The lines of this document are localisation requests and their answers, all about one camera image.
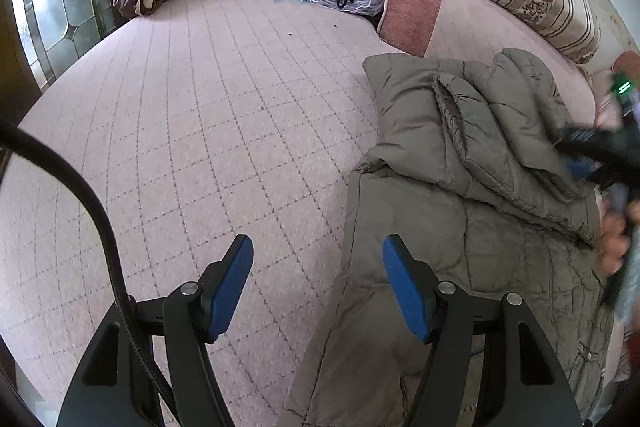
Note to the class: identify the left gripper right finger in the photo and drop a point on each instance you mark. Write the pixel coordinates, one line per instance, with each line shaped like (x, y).
(522, 381)

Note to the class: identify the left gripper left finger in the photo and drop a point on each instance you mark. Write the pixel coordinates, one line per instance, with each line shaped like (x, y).
(110, 386)

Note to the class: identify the olive quilted hooded jacket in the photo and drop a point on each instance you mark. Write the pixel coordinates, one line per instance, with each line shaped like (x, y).
(465, 171)

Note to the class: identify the person right hand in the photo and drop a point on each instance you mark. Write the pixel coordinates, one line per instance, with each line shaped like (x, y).
(613, 242)

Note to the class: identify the pink rolled quilt back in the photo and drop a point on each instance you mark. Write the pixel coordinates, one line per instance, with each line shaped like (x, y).
(475, 30)

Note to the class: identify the pink quilted bed cover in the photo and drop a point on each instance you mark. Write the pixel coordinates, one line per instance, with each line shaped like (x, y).
(214, 118)

